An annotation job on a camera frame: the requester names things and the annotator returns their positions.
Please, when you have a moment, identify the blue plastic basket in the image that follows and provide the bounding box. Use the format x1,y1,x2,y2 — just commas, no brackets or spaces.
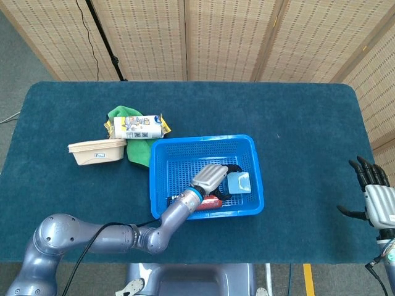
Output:
149,133,265,221

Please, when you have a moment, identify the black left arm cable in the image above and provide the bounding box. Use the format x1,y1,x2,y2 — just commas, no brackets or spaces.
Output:
59,218,162,296

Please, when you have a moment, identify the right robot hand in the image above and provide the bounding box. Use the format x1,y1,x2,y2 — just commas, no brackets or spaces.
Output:
336,155,395,231

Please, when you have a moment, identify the black tripod pole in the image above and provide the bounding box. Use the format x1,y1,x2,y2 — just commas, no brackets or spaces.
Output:
85,0,128,82

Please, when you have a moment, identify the bamboo folding screen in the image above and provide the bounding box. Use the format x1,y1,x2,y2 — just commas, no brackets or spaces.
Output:
0,0,395,216

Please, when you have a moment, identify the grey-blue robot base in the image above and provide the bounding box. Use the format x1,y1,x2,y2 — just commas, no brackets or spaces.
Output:
125,263,257,296

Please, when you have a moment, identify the dark blue table mat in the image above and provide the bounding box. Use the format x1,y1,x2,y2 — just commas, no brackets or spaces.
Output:
0,81,378,265

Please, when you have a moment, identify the beige plastic lunch box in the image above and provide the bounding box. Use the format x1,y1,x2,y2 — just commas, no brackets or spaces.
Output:
67,138,128,167

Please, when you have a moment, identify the green cloth black trim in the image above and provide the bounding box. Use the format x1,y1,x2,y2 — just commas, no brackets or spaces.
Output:
106,105,157,168

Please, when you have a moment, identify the white floor cable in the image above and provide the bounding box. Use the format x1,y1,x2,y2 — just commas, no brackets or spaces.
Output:
0,111,21,125

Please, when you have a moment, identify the white yellow snack package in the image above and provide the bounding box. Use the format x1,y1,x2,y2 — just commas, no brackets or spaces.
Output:
102,114,172,141

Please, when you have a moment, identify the white floor pole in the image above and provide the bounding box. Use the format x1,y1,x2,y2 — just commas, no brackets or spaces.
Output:
265,263,274,296

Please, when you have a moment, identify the thin black hanging cable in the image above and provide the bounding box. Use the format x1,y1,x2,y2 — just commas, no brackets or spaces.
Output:
75,0,100,81

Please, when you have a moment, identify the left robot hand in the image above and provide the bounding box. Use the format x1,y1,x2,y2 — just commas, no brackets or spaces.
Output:
191,163,243,205

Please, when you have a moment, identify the red drink can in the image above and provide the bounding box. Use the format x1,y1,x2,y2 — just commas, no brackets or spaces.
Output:
166,194,223,212

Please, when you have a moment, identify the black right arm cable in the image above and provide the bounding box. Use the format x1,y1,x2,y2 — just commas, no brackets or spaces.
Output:
364,258,390,296

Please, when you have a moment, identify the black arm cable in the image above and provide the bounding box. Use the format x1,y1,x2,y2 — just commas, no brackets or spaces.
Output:
364,258,390,296
59,218,162,296

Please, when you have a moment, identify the light blue speaker box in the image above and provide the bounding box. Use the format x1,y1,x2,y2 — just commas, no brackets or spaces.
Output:
227,171,252,195

